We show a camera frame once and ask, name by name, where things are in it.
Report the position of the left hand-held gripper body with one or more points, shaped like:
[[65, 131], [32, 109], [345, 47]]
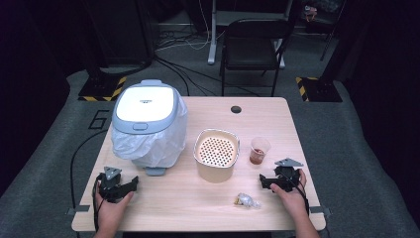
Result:
[[110, 188]]

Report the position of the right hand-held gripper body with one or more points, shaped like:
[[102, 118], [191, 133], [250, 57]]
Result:
[[287, 177]]

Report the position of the clear wrapper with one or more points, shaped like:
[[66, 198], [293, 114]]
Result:
[[246, 200]]

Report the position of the clear plastic cup brown liquid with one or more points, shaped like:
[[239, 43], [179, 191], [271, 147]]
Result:
[[259, 152]]

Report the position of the white plastic bin bag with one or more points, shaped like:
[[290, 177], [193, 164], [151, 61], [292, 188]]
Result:
[[148, 147]]

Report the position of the beige bucket with perforated strainer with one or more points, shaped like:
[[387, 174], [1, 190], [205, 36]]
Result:
[[216, 152]]

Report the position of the white grey pedal trash bin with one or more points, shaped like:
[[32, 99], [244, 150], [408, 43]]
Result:
[[145, 102]]

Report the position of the person's right hand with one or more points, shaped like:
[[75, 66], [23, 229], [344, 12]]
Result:
[[290, 198]]

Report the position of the person's left hand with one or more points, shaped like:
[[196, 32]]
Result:
[[110, 211]]

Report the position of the striped black floor plate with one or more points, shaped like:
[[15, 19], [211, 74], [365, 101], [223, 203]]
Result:
[[320, 90], [99, 89]]

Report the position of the black folding chair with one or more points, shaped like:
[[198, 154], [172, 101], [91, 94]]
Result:
[[254, 49]]

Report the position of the dark cabinet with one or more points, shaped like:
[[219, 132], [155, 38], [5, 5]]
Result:
[[122, 33]]

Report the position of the grey table edge bracket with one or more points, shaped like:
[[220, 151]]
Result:
[[322, 210]]

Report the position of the white desk frame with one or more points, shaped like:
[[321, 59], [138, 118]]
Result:
[[213, 33]]

